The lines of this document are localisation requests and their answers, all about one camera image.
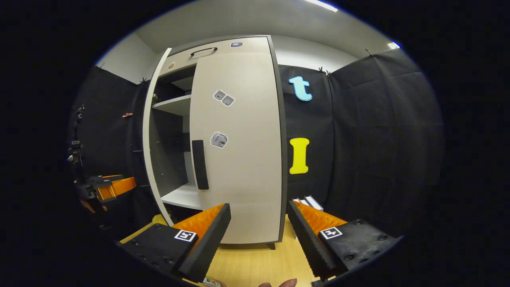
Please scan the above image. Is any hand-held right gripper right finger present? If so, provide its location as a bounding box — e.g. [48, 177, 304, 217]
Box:
[288, 199, 401, 281]

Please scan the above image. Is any white cabinet shelf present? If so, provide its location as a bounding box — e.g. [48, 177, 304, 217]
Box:
[152, 94, 192, 117]
[161, 183, 204, 210]

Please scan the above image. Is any light grey cabinet door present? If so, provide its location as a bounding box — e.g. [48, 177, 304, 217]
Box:
[189, 52, 284, 244]
[142, 48, 176, 227]

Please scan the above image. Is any beige cabinet drawer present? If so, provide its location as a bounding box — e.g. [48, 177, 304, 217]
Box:
[159, 37, 272, 78]

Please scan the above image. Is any black backdrop cloth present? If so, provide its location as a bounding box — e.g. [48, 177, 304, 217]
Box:
[72, 66, 154, 240]
[277, 48, 446, 240]

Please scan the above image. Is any lavender book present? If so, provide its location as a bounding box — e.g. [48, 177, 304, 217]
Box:
[305, 195, 324, 211]

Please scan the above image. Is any grey white cabinet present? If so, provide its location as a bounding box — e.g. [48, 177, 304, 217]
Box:
[149, 35, 288, 250]

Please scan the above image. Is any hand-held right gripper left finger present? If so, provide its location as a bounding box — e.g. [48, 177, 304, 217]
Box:
[120, 203, 231, 283]

